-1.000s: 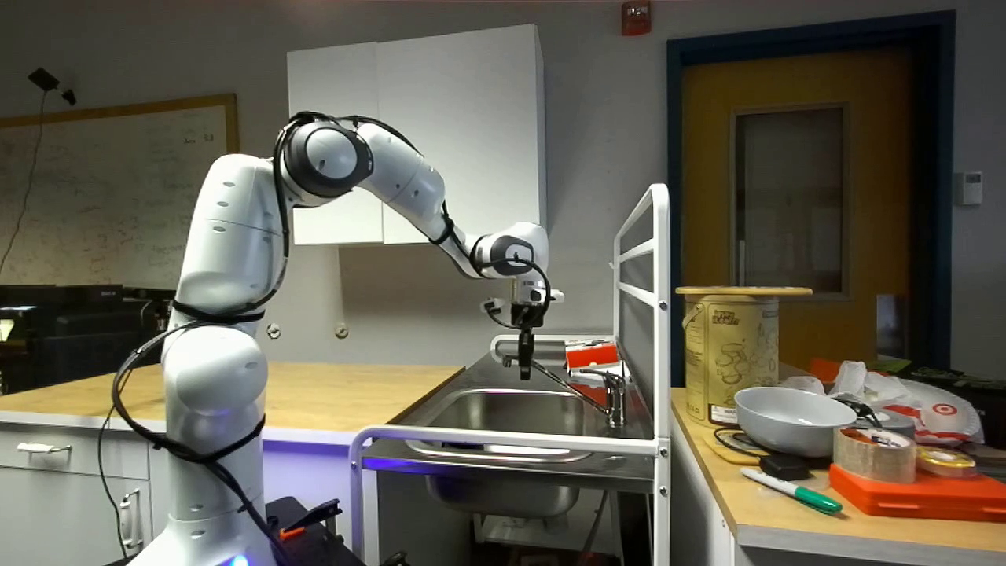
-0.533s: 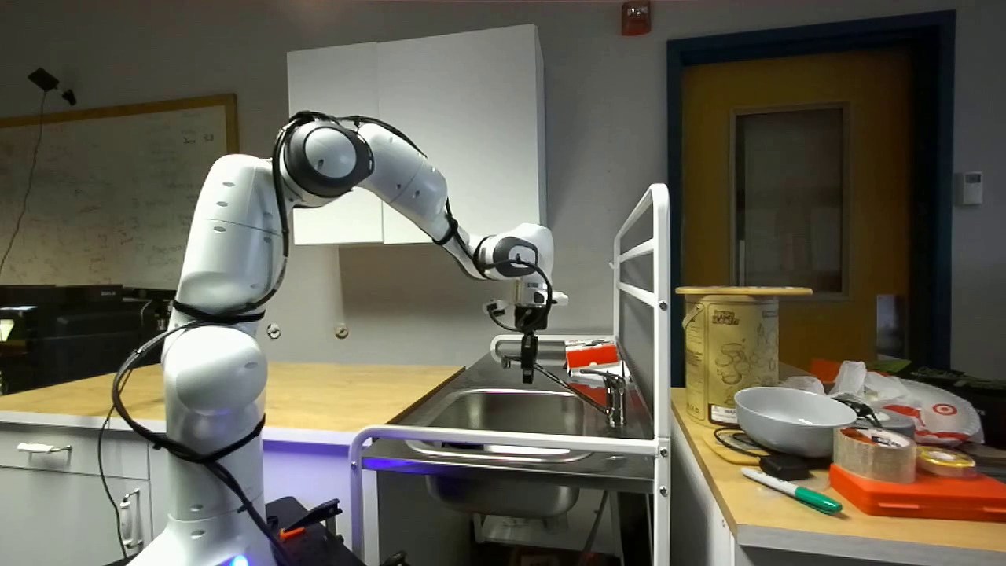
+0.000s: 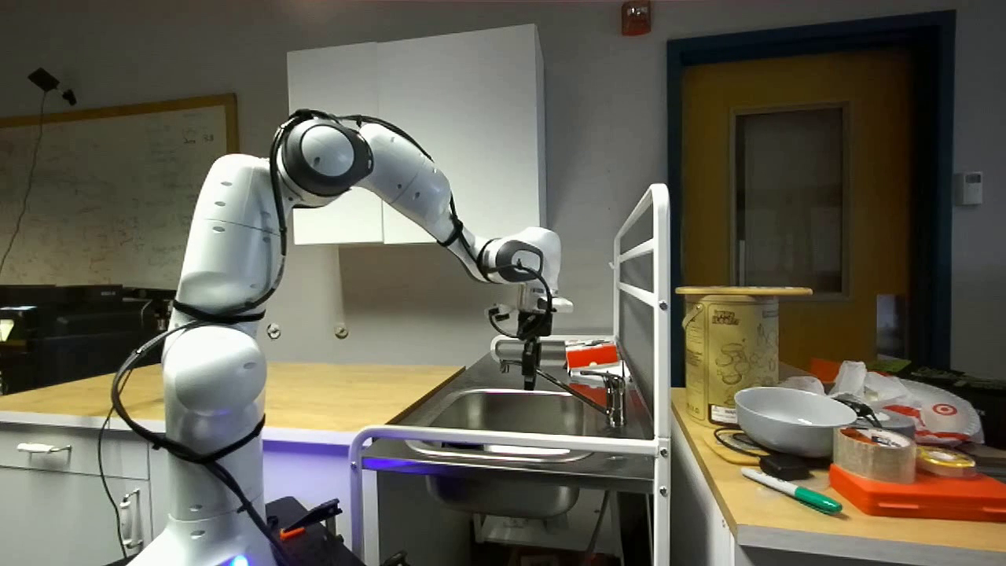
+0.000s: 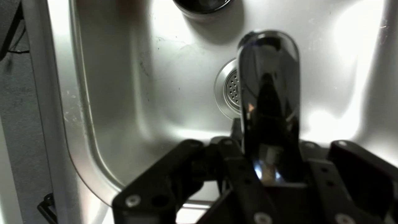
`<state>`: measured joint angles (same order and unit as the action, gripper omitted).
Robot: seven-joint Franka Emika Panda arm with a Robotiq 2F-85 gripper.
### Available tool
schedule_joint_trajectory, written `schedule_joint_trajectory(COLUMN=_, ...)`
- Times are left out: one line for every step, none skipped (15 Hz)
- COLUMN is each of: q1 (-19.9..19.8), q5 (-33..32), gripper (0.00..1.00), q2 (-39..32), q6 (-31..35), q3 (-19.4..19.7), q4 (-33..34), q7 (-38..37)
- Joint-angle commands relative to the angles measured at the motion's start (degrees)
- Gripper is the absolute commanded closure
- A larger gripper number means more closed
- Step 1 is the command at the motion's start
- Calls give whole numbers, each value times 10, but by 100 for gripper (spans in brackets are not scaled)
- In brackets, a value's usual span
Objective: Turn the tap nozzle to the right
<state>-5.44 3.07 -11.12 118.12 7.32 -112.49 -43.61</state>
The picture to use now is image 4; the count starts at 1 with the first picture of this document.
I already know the small black bracket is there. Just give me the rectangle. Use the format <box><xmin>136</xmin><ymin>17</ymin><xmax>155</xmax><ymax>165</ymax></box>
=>
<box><xmin>36</xmin><ymin>191</ymin><xmax>59</xmax><ymax>224</ymax></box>

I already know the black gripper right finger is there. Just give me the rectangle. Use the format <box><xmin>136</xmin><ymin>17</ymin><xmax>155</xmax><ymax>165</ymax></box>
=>
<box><xmin>298</xmin><ymin>139</ymin><xmax>398</xmax><ymax>224</ymax></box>

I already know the round metal drain strainer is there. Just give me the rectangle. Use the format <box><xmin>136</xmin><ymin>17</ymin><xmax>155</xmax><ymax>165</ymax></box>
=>
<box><xmin>213</xmin><ymin>57</ymin><xmax>242</xmax><ymax>121</ymax></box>

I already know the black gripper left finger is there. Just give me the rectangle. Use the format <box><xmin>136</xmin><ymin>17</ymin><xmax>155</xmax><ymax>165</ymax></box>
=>
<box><xmin>110</xmin><ymin>136</ymin><xmax>267</xmax><ymax>224</ymax></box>

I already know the stainless steel sink basin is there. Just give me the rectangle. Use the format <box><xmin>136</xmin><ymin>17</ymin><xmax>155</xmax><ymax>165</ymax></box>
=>
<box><xmin>67</xmin><ymin>0</ymin><xmax>398</xmax><ymax>209</ymax></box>

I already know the thin black cable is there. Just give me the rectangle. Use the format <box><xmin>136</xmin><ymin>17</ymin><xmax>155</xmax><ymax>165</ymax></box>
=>
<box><xmin>0</xmin><ymin>2</ymin><xmax>31</xmax><ymax>59</ymax></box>

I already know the dark round metal cup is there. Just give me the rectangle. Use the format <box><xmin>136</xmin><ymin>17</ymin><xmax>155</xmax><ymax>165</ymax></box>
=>
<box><xmin>171</xmin><ymin>0</ymin><xmax>233</xmax><ymax>16</ymax></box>

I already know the chrome tap nozzle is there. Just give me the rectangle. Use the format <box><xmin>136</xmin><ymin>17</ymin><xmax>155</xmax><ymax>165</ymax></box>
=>
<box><xmin>235</xmin><ymin>28</ymin><xmax>305</xmax><ymax>186</ymax></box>

